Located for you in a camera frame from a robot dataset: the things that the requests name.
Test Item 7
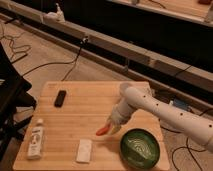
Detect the green ceramic bowl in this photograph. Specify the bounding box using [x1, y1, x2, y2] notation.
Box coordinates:
[120, 128, 160, 170]

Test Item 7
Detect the black cable bundle right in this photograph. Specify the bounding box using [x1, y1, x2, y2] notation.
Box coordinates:
[156, 109, 213, 171]

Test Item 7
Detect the white plastic bottle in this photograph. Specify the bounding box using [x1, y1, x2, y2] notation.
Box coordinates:
[27, 119, 44, 160]

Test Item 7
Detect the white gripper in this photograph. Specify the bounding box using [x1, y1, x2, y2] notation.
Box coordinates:
[107, 106, 131, 135]

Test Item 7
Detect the blue power box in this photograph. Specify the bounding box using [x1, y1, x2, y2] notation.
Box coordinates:
[170, 99, 189, 111]

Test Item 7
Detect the black rectangular remote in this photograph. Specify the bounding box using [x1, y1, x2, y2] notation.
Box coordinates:
[54, 90, 66, 107]

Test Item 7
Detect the black floor cable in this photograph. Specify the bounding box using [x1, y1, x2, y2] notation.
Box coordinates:
[20, 35, 90, 82]

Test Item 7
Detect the black chair frame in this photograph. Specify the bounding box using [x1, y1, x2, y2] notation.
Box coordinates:
[0, 43, 36, 161]

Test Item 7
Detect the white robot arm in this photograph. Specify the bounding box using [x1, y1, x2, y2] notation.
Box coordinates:
[109, 86, 213, 153]

